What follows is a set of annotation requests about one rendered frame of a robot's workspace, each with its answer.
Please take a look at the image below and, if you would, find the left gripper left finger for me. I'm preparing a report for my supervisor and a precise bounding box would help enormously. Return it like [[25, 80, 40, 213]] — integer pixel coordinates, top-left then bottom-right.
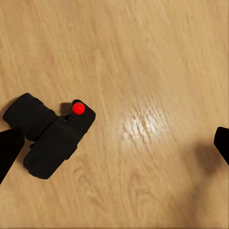
[[0, 127, 25, 184]]

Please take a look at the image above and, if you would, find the digital camera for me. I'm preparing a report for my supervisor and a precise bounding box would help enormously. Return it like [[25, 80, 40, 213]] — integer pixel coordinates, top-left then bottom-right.
[[2, 93, 96, 180]]

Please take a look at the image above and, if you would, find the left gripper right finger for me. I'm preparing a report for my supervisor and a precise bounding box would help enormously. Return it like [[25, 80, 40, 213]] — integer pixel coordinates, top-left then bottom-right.
[[214, 127, 229, 165]]

